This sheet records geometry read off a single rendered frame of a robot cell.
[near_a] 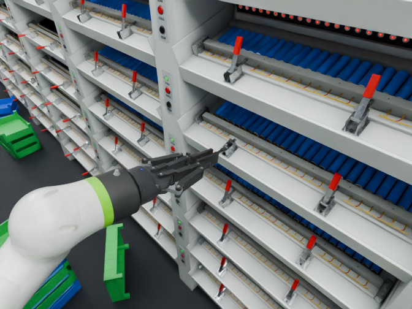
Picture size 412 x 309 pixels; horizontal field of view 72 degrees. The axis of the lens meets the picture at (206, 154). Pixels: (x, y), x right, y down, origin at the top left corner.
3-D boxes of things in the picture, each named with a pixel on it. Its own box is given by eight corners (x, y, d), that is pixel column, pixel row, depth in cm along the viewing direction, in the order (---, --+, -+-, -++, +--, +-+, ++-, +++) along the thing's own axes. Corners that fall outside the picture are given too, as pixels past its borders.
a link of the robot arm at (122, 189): (113, 190, 46) (86, 163, 51) (114, 241, 52) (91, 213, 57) (144, 178, 50) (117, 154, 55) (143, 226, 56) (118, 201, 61)
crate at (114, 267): (113, 302, 136) (130, 298, 138) (103, 280, 124) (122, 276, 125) (114, 248, 159) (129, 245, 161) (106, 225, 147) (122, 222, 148)
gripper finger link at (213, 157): (195, 159, 65) (198, 160, 64) (217, 151, 69) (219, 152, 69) (194, 170, 66) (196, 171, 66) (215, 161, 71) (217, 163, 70)
